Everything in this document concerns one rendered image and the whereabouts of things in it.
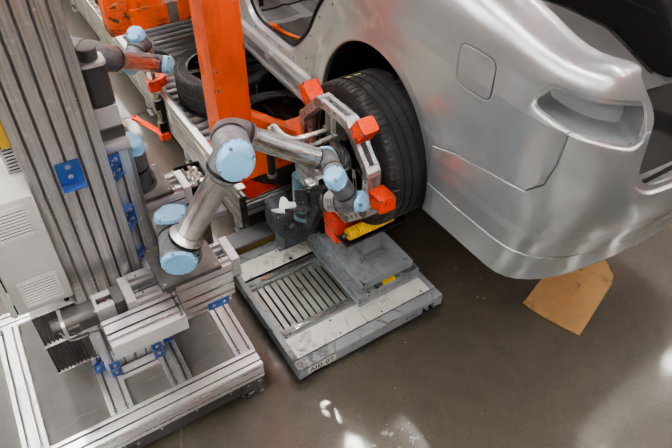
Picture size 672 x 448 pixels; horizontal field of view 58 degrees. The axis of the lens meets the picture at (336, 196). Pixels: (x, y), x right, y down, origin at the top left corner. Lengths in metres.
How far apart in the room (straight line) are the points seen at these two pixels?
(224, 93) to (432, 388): 1.61
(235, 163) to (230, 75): 0.97
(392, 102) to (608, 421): 1.65
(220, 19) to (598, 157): 1.54
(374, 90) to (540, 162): 0.80
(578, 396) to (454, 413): 0.57
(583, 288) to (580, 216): 1.41
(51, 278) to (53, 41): 0.82
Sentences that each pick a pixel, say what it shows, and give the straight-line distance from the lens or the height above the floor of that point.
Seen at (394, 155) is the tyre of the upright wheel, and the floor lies 1.02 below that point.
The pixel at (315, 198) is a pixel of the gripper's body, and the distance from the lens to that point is 2.17.
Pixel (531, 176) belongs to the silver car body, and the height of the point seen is 1.24.
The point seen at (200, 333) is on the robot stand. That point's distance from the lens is 2.84.
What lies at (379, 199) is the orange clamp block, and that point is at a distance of 2.37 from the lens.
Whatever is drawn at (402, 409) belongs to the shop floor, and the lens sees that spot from 2.83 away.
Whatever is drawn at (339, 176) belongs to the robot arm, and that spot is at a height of 1.19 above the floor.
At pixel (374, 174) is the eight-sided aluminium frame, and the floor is 0.95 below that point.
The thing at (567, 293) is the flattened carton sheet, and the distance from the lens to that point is 3.40.
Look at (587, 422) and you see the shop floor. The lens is 2.98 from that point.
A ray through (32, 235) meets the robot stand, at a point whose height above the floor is 1.08.
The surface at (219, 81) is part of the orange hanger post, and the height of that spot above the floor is 1.10.
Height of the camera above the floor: 2.43
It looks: 40 degrees down
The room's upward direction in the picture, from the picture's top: straight up
